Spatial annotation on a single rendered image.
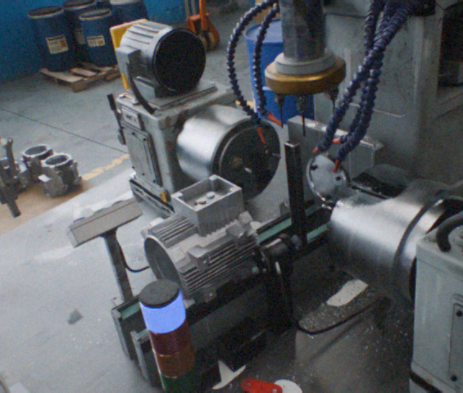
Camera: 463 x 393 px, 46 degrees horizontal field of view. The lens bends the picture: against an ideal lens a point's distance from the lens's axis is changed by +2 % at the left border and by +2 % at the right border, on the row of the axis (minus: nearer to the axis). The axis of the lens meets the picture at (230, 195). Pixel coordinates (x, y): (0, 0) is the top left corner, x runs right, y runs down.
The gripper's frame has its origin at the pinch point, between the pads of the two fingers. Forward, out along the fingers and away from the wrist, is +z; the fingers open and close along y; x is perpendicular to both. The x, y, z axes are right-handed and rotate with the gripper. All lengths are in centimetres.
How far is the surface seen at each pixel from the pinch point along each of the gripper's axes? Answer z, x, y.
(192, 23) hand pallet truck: -183, 397, 312
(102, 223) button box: 13.3, -3.5, 15.1
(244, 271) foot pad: 37, -22, 34
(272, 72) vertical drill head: 1, -33, 57
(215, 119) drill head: 0, -2, 56
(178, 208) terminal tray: 18.4, -20.8, 27.0
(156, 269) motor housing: 28.6, -9.5, 20.0
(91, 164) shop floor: -53, 272, 97
